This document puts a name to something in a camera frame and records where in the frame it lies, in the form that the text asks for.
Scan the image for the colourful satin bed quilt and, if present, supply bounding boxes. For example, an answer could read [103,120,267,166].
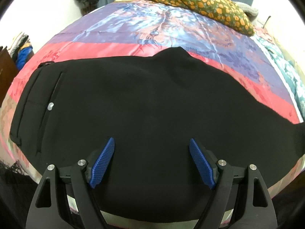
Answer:
[0,0,305,229]

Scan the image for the black pants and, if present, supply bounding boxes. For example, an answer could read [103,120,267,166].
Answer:
[10,47,304,223]

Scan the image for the teal floral blanket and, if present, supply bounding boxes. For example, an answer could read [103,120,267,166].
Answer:
[254,35,304,119]

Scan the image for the grey knitted cloth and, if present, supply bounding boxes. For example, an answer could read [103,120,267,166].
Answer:
[235,2,258,24]

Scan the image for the clothes pile blue yellow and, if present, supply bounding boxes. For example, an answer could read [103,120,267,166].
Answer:
[8,32,34,71]

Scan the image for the brown wooden furniture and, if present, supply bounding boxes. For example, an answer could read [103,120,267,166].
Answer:
[0,47,19,105]

